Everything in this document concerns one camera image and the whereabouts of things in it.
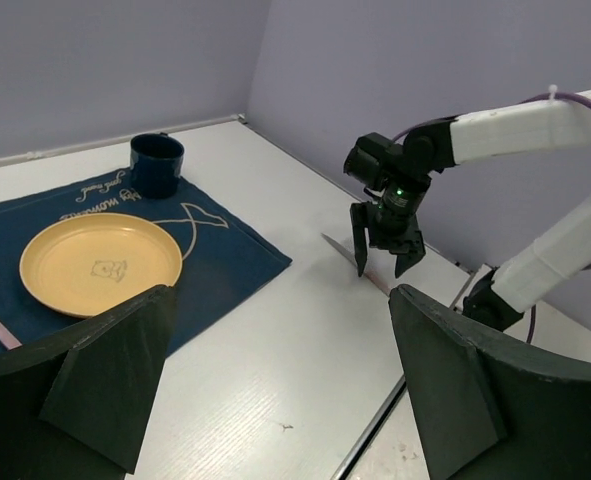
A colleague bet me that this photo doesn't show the dark blue cup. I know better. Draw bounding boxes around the dark blue cup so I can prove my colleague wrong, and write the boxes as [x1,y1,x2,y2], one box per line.
[130,132,185,199]

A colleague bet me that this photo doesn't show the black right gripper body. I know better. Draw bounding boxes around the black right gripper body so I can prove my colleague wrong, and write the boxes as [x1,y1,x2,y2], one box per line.
[344,133,431,250]

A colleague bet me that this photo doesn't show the dark blue patterned cloth napkin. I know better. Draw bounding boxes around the dark blue patterned cloth napkin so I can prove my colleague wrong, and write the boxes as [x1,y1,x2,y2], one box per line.
[0,169,291,352]

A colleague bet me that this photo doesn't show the tan round plate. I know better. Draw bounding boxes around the tan round plate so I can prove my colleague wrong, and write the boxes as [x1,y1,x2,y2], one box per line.
[19,213,183,318]

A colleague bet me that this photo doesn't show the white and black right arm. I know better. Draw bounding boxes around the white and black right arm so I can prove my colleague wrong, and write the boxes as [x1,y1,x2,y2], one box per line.
[344,88,591,329]

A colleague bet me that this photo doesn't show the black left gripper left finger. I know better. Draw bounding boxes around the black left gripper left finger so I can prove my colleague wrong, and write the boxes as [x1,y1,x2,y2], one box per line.
[0,285,176,479]

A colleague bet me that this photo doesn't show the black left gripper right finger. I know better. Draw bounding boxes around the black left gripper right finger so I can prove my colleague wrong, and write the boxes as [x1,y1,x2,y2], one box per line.
[389,285,591,479]

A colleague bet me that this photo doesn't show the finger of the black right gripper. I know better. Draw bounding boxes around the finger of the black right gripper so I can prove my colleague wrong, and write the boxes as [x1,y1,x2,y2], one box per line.
[394,228,425,278]
[350,202,375,277]

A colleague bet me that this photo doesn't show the knife with pink handle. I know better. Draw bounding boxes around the knife with pink handle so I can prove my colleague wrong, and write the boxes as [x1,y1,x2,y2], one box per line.
[321,233,391,297]

